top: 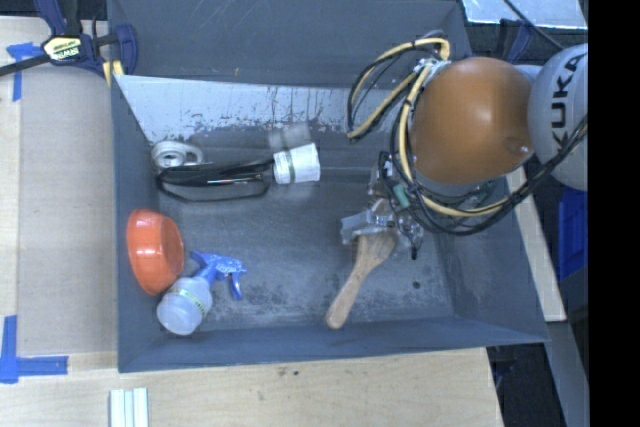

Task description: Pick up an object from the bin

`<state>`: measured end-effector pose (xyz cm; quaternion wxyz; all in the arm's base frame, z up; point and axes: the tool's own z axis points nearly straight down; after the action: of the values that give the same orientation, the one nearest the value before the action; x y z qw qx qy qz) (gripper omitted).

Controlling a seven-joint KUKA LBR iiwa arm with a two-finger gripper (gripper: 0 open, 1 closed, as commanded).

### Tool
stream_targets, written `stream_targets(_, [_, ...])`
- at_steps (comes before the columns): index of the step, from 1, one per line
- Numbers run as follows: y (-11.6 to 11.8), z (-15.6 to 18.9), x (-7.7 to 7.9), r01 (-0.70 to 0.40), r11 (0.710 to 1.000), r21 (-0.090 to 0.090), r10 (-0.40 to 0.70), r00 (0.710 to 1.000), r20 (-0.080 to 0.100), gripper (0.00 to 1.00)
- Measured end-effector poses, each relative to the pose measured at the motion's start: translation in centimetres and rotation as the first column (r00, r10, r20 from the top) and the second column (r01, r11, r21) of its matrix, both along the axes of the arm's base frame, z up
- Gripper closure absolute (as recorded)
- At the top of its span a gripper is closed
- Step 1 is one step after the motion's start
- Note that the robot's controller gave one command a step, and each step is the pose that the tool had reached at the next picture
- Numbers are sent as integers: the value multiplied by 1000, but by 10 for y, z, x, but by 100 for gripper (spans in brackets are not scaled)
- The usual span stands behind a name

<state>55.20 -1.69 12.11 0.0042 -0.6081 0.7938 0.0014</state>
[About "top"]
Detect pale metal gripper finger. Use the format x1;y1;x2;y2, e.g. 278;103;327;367
340;211;382;232
341;226;392;246

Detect wooden spatula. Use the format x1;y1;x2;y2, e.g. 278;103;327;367
325;198;397;331

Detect small white plastic bottle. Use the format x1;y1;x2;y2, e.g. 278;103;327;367
271;142;322;186

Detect grey metal bin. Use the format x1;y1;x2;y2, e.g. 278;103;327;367
104;0;552;374

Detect black sunglasses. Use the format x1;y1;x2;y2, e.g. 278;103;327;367
155;158;272;203

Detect clear spray bottle blue head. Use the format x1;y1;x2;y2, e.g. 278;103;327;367
155;250;248;337

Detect orange bowl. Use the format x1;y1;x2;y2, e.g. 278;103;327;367
125;208;186;297

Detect pale wood board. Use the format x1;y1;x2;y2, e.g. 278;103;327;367
17;63;120;357

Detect silver metal ring piece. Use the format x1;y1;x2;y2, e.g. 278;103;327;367
150;140;206;172

